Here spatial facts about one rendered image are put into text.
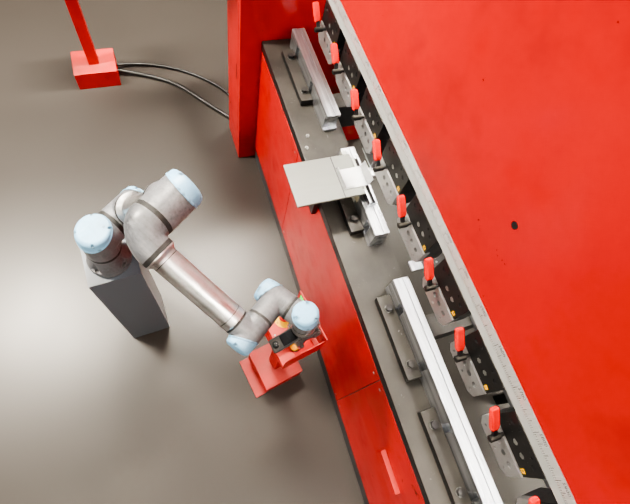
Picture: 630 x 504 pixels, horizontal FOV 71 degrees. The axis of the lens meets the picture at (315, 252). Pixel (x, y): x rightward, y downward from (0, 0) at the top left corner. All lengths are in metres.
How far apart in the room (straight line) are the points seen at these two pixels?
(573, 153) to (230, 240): 2.03
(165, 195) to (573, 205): 0.89
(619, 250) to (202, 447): 1.95
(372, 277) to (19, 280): 1.84
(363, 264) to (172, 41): 2.41
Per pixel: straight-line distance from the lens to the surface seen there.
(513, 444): 1.25
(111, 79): 3.27
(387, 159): 1.39
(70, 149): 3.04
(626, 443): 0.98
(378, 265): 1.66
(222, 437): 2.33
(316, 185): 1.61
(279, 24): 2.22
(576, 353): 0.96
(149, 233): 1.15
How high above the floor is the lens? 2.33
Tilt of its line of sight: 64 degrees down
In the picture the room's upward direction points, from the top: 22 degrees clockwise
